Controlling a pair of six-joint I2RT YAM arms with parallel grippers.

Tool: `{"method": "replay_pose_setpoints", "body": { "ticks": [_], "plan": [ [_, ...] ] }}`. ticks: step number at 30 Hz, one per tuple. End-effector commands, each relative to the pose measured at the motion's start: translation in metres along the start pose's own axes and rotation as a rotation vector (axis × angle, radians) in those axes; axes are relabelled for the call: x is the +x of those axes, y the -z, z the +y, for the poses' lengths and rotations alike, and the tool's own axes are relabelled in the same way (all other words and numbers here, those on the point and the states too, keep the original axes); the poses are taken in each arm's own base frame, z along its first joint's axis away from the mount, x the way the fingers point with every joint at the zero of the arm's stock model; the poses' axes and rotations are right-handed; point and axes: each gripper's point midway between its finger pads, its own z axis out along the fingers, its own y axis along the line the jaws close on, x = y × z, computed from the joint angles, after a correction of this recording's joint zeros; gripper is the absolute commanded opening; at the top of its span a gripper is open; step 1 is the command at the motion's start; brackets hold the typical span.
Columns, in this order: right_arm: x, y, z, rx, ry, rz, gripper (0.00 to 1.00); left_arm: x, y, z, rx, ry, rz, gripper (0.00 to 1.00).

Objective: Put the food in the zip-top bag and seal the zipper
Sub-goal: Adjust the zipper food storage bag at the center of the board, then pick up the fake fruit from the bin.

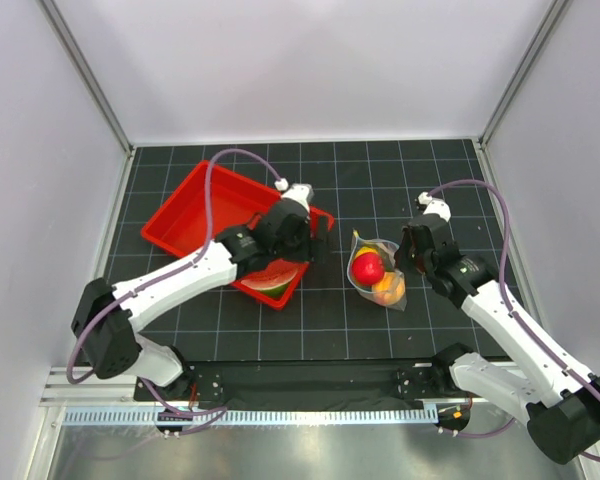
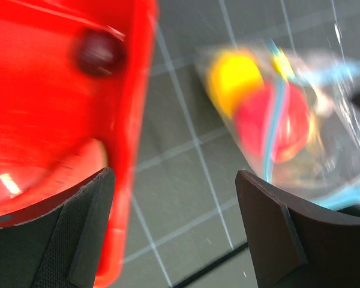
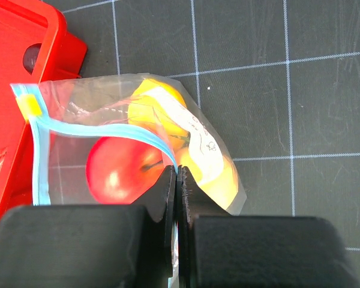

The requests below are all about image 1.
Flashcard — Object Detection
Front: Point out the clear zip top bag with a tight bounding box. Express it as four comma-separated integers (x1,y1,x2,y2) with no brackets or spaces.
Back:
346,229,407,311

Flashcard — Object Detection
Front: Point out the red apple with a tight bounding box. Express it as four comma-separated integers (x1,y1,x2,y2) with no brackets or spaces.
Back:
351,253,385,286

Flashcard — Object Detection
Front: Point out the orange peach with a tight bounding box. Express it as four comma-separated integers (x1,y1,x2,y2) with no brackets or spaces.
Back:
372,272,405,307

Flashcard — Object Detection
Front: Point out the red plastic tray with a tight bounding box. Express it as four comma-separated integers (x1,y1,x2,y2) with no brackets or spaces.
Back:
141,160,309,310

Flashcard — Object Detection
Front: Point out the yellow lemon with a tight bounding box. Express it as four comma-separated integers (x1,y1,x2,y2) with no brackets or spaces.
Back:
354,246,377,260

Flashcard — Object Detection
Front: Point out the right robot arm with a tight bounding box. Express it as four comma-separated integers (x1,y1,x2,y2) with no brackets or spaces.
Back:
395,213,600,464

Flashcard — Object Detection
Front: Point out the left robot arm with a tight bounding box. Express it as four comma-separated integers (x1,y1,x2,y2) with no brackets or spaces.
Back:
72,184,328,400

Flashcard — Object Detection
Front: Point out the watermelon slice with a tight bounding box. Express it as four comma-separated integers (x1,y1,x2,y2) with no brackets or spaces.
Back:
237,260,300,298

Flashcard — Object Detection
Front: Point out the black grid mat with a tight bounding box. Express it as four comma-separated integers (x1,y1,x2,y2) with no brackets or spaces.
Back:
104,139,504,361

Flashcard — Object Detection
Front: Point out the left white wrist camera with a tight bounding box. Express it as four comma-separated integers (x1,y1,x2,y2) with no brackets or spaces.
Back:
274,178,314,212

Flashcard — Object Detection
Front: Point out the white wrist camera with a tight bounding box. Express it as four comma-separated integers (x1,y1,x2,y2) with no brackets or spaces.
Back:
274,178,314,212
416,192,451,222

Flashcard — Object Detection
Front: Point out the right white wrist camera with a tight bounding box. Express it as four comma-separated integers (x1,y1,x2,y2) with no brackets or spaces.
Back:
416,192,451,222

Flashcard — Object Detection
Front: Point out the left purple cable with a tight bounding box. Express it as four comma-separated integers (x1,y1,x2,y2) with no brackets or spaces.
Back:
67,148,287,434

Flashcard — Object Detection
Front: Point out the purple cable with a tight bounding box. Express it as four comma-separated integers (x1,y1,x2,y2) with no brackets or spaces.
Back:
67,148,287,434
427,179,600,461

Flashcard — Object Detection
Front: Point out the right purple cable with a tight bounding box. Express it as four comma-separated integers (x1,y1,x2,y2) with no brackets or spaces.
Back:
427,179,600,461

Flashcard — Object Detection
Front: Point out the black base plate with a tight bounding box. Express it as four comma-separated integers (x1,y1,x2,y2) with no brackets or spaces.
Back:
132,357,491,412

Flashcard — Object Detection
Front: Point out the slotted cable duct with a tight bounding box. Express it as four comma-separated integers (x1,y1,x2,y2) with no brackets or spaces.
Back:
62,404,438,427

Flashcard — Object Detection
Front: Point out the right aluminium frame post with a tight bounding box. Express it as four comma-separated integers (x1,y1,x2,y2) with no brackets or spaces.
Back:
478,0,572,150

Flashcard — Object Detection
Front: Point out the aluminium frame post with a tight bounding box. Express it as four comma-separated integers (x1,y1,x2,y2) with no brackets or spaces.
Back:
478,0,572,150
36,0,133,155

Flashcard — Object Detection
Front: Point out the left aluminium frame post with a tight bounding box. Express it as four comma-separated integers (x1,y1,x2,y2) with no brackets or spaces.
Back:
36,0,133,155

